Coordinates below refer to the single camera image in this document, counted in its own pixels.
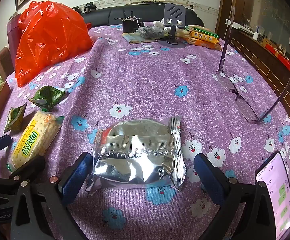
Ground clear plastic bag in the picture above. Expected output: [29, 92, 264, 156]
[138, 26, 164, 39]

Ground wooden sideboard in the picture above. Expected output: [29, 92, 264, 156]
[225, 17, 290, 90]

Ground smartphone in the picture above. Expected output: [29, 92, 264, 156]
[255, 151, 290, 238]

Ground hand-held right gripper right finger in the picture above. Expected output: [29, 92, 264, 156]
[194, 152, 278, 240]

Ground brown armchair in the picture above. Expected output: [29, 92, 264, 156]
[0, 46, 13, 80]

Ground green striped cracker packet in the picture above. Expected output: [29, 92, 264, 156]
[186, 25, 217, 33]

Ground orange cracker packet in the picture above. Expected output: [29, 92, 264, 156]
[185, 31, 220, 42]
[184, 38, 223, 52]

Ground black leather sofa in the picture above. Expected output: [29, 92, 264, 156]
[81, 4, 205, 28]

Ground cracker packet yellow green label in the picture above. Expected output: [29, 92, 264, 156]
[6, 110, 65, 173]

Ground booklet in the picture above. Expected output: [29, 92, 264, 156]
[122, 31, 158, 45]

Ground purple thermos bottle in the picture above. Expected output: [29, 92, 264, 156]
[6, 14, 23, 63]

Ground red plastic bag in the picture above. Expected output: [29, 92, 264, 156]
[14, 1, 94, 88]

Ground yellow green triangular snack packet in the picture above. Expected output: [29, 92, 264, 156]
[3, 102, 27, 133]

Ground silver foil snack packet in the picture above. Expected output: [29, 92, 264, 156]
[85, 116, 187, 196]

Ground wooden door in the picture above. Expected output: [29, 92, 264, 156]
[215, 0, 252, 39]

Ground purple frame eyeglasses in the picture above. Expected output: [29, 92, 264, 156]
[215, 6, 290, 124]

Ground small black device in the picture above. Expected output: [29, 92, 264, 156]
[115, 11, 143, 33]

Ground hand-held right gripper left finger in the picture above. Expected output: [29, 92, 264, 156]
[10, 152, 93, 240]

